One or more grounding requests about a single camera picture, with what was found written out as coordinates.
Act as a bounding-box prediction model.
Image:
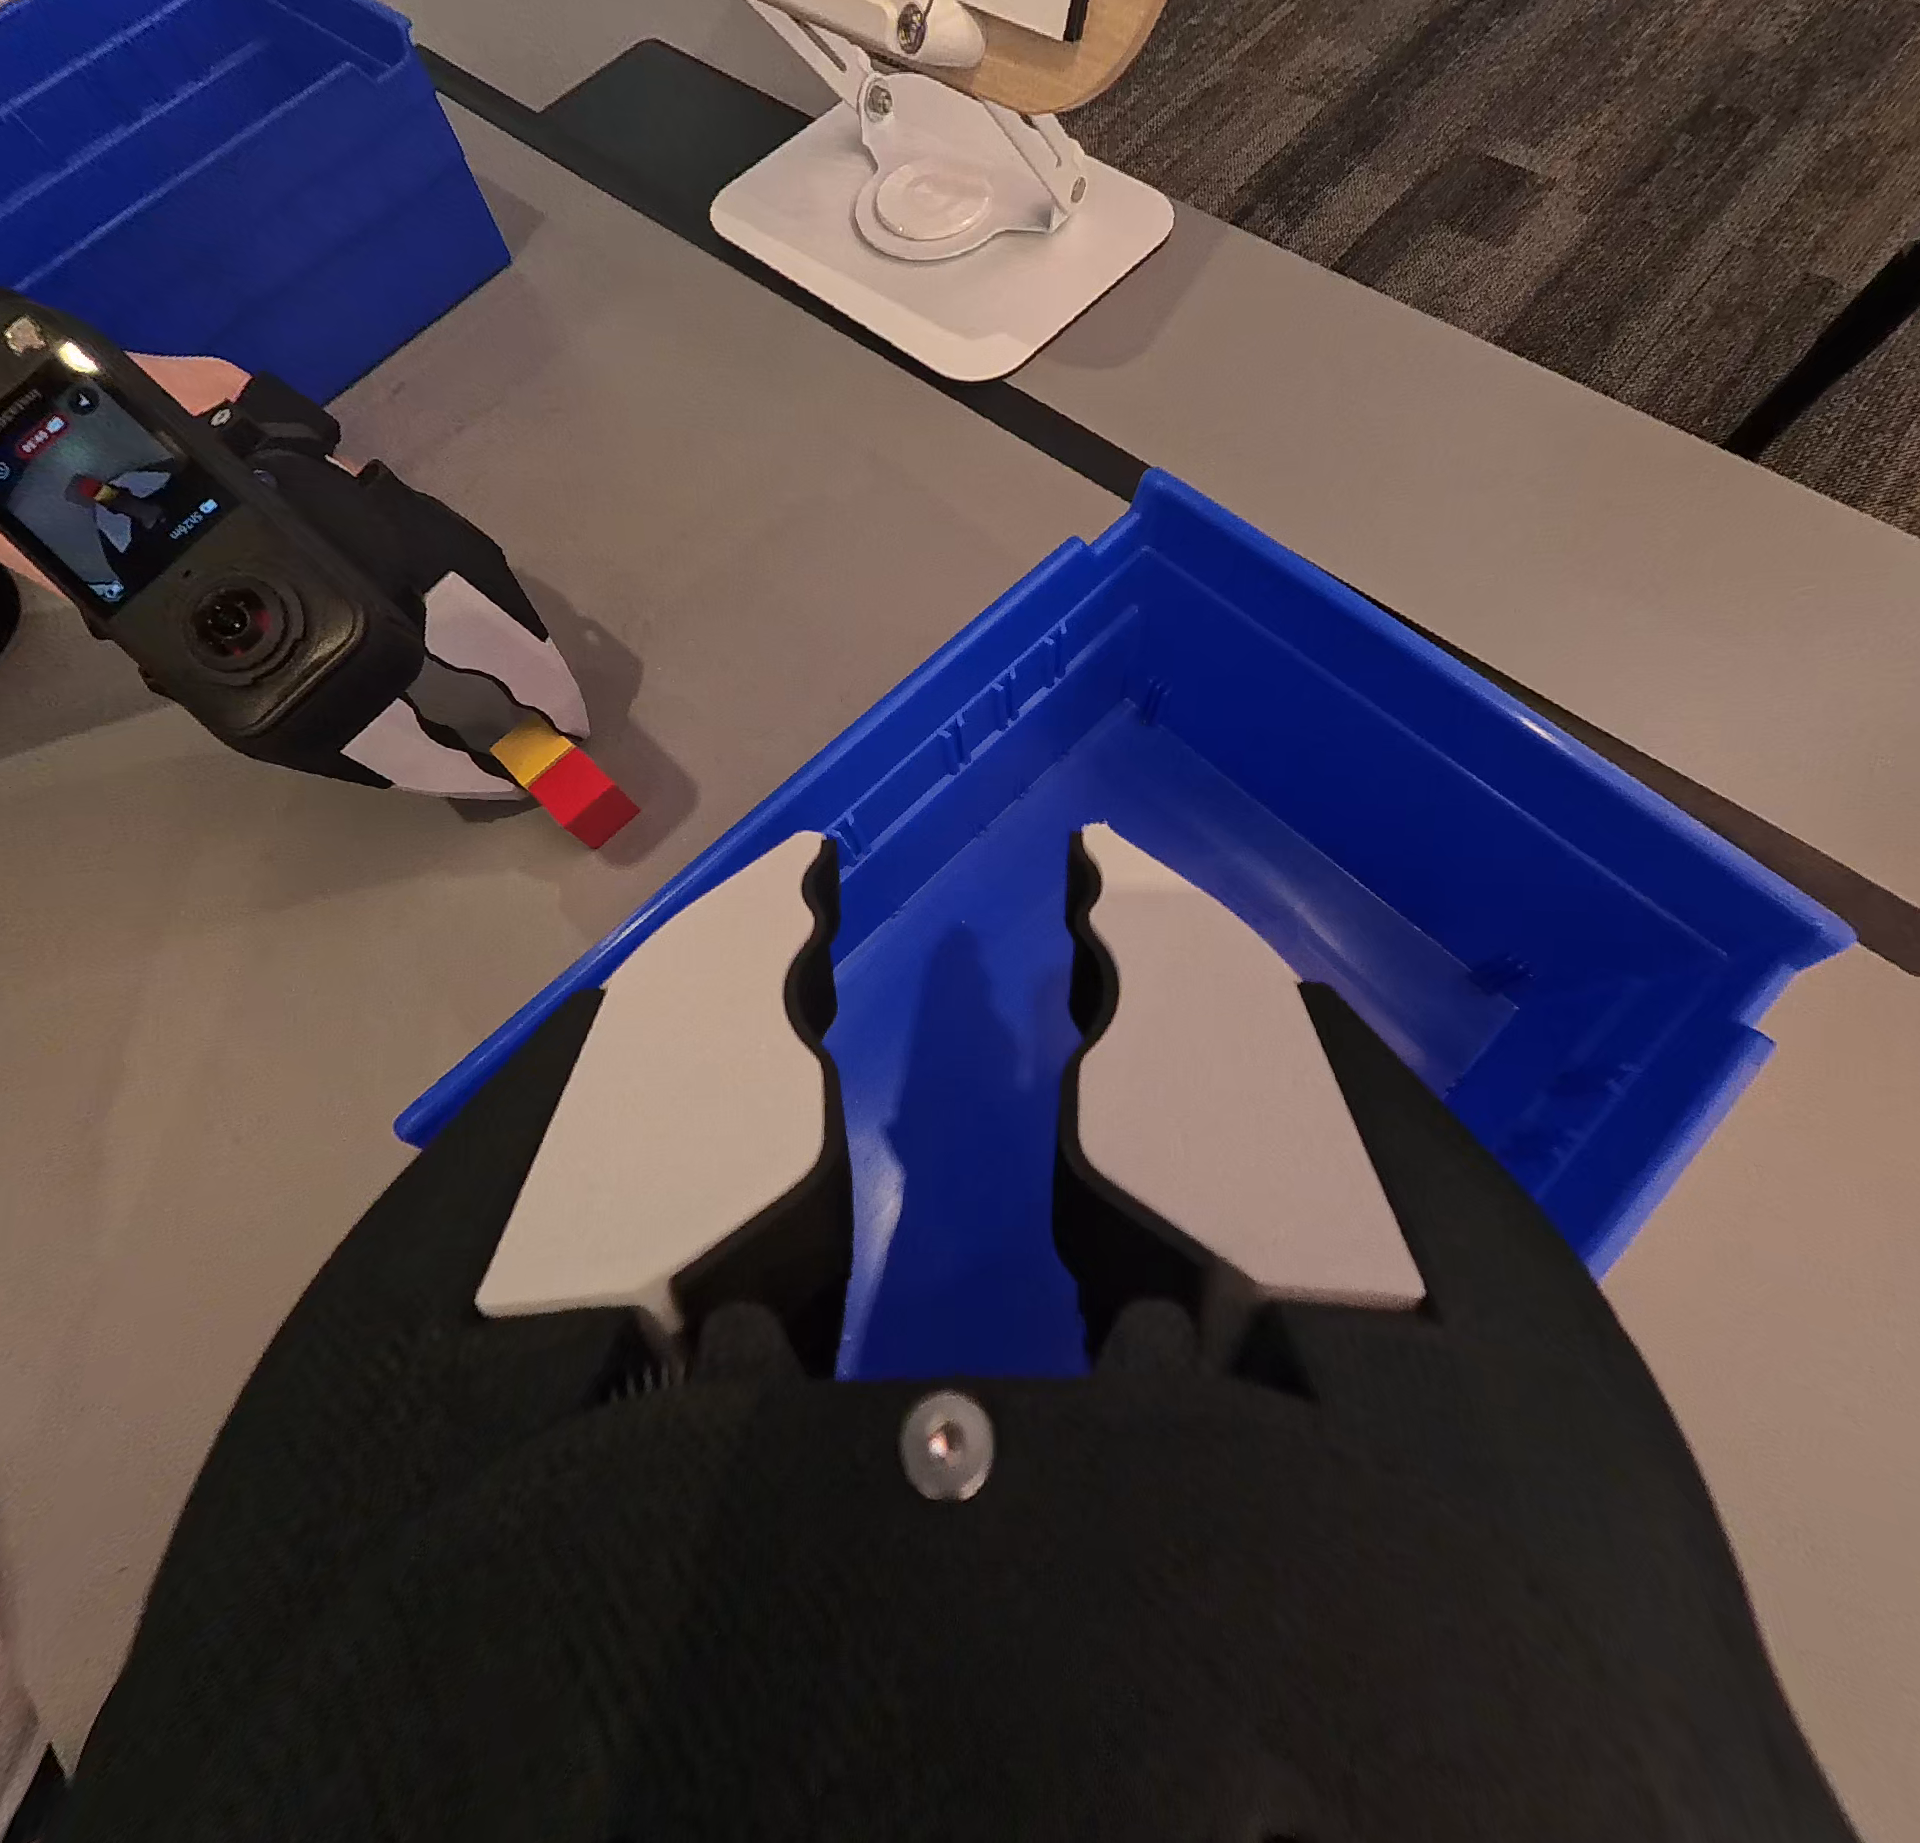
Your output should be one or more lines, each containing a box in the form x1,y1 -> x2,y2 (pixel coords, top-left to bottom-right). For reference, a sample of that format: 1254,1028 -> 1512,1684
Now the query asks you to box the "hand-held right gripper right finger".
1057,824 -> 1431,1321

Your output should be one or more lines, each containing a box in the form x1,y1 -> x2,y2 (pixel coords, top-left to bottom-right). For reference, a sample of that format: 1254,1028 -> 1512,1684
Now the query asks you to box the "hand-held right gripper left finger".
477,833 -> 855,1321

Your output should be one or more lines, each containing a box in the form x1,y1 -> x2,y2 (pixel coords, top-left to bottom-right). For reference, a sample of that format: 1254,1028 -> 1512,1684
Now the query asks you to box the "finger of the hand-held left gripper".
424,568 -> 592,747
343,693 -> 524,799

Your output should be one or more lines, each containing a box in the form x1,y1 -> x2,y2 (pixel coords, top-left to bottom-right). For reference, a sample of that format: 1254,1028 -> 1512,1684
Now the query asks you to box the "red wooden cube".
532,763 -> 643,853

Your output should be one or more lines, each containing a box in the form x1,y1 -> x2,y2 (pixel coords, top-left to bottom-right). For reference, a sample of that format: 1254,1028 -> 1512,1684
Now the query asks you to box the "blue plastic bin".
0,0 -> 515,412
392,467 -> 1860,1383

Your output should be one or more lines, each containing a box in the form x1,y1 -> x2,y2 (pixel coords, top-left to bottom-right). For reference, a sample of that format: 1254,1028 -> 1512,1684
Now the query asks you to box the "person's left hand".
122,350 -> 259,419

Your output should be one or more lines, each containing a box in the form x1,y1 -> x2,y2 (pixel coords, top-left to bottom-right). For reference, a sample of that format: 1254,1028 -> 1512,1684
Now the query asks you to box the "black strip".
412,41 -> 1920,975

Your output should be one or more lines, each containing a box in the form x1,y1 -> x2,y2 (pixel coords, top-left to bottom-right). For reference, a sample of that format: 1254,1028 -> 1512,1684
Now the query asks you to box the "white document stand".
961,0 -> 1193,118

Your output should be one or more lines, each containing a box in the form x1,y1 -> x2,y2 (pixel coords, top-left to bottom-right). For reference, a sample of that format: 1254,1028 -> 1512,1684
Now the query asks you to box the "black framed sign stand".
1726,298 -> 1920,467

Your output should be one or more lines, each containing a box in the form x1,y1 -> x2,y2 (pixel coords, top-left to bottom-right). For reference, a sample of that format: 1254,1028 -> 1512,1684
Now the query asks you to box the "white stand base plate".
592,0 -> 1177,382

